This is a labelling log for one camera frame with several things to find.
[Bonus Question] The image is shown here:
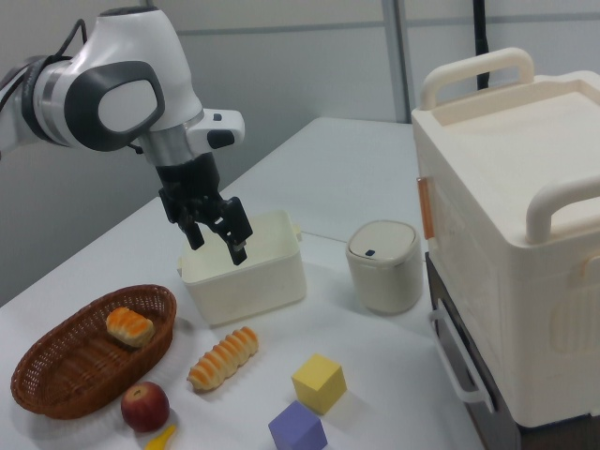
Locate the large cream box with handles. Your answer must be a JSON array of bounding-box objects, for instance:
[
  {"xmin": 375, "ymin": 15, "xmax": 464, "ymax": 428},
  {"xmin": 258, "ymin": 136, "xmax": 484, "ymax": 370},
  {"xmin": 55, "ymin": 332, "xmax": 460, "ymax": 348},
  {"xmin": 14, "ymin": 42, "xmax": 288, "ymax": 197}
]
[{"xmin": 411, "ymin": 46, "xmax": 600, "ymax": 428}]

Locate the black pole in background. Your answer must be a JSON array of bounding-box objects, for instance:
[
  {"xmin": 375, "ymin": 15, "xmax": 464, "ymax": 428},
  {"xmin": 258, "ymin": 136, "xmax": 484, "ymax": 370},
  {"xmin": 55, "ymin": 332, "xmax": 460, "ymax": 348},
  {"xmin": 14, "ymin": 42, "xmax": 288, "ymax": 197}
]
[{"xmin": 471, "ymin": 0, "xmax": 492, "ymax": 91}]

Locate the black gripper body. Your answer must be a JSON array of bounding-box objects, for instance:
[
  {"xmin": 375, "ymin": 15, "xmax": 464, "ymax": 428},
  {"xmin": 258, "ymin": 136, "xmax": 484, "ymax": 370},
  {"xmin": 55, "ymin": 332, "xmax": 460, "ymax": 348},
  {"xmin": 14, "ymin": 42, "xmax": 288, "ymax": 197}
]
[{"xmin": 155, "ymin": 152, "xmax": 227, "ymax": 225}]

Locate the long toy bread roll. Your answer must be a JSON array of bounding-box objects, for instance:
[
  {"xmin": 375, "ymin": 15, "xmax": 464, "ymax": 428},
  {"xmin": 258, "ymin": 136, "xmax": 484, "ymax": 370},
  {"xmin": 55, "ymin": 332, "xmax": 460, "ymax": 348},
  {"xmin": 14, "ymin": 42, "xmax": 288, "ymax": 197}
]
[{"xmin": 187, "ymin": 325, "xmax": 260, "ymax": 394}]

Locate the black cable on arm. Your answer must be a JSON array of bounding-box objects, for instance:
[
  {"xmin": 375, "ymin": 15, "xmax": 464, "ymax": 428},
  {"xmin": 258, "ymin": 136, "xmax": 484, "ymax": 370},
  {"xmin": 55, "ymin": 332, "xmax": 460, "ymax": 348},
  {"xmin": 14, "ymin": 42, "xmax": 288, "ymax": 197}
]
[{"xmin": 0, "ymin": 18, "xmax": 89, "ymax": 113}]

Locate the small cream lidded bin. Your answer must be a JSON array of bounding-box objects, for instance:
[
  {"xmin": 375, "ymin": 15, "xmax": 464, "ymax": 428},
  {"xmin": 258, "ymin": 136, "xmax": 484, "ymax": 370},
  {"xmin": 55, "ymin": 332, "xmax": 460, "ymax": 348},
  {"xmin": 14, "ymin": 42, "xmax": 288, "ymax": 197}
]
[{"xmin": 345, "ymin": 219, "xmax": 423, "ymax": 315}]

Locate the purple cube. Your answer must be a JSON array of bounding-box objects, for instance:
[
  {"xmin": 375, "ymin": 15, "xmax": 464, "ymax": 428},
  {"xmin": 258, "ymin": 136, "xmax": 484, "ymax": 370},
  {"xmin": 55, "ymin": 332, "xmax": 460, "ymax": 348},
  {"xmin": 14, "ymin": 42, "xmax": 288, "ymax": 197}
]
[{"xmin": 267, "ymin": 399, "xmax": 328, "ymax": 450}]

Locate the yellow toy banana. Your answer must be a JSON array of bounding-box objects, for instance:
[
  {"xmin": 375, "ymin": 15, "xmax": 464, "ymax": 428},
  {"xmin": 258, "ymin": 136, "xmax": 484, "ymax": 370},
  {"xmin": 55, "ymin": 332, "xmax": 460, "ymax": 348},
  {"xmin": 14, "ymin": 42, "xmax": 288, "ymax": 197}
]
[{"xmin": 143, "ymin": 424, "xmax": 178, "ymax": 450}]

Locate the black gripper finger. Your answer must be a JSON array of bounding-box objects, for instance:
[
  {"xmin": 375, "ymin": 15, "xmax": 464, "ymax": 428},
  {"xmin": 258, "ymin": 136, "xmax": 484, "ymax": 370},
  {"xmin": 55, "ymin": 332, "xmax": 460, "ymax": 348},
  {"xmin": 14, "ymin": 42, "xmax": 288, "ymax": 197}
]
[
  {"xmin": 213, "ymin": 196, "xmax": 255, "ymax": 267},
  {"xmin": 179, "ymin": 205, "xmax": 205, "ymax": 250}
]

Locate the yellow cube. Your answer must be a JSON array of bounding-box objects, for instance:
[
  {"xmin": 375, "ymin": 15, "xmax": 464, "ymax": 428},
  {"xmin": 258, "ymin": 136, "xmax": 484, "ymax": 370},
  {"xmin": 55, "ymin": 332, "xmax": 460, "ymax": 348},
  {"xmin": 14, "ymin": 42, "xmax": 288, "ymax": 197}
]
[{"xmin": 291, "ymin": 352, "xmax": 349, "ymax": 415}]

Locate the white square plastic container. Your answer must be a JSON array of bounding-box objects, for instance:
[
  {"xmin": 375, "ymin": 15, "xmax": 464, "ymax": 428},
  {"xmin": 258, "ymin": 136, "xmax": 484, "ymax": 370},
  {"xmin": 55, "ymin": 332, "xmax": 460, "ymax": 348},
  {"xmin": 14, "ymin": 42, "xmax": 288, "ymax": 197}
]
[{"xmin": 176, "ymin": 209, "xmax": 308, "ymax": 328}]

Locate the short toy bread roll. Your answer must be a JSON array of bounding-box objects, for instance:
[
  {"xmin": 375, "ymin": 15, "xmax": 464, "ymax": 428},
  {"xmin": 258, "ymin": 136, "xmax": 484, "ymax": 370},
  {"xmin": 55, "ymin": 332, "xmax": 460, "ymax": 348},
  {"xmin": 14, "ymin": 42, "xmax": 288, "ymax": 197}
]
[{"xmin": 105, "ymin": 307, "xmax": 157, "ymax": 349}]

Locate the brown wicker basket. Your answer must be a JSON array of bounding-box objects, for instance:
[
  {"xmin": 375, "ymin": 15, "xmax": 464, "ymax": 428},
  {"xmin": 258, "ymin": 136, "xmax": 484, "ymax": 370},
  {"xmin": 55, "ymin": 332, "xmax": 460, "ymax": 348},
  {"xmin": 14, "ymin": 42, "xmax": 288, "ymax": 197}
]
[{"xmin": 9, "ymin": 283, "xmax": 178, "ymax": 420}]

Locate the red toy apple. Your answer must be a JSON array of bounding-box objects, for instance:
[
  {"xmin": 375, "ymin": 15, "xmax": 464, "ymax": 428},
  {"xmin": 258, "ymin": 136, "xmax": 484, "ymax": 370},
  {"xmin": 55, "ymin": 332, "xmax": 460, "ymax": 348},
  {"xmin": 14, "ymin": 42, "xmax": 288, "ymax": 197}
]
[{"xmin": 120, "ymin": 381, "xmax": 171, "ymax": 433}]

